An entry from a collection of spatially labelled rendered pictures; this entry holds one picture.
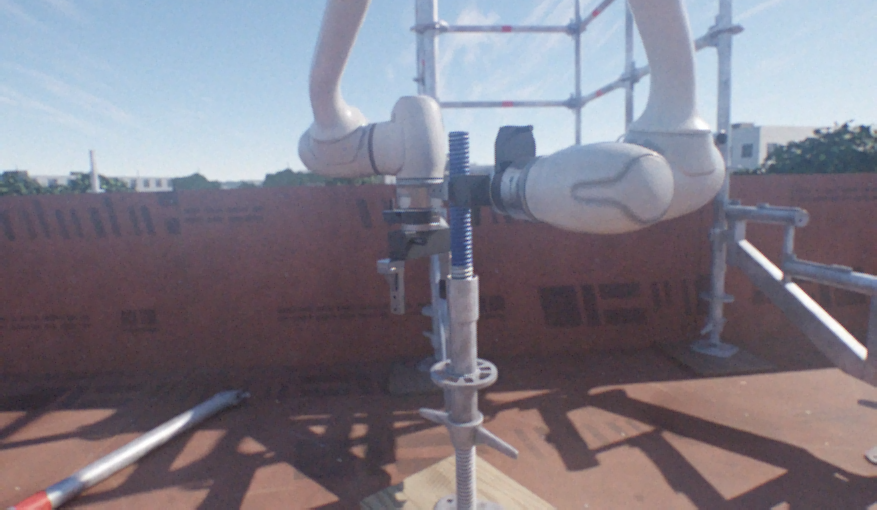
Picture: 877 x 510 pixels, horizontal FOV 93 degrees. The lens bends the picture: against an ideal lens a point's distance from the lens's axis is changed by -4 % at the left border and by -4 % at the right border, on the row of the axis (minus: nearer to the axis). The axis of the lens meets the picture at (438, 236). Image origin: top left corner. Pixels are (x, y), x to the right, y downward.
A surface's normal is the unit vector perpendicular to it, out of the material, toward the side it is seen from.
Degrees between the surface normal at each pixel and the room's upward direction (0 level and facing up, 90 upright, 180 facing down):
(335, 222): 90
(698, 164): 91
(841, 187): 90
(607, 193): 96
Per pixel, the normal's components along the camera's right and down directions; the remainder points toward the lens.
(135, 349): 0.06, 0.11
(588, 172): -0.76, -0.27
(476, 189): 0.48, 0.09
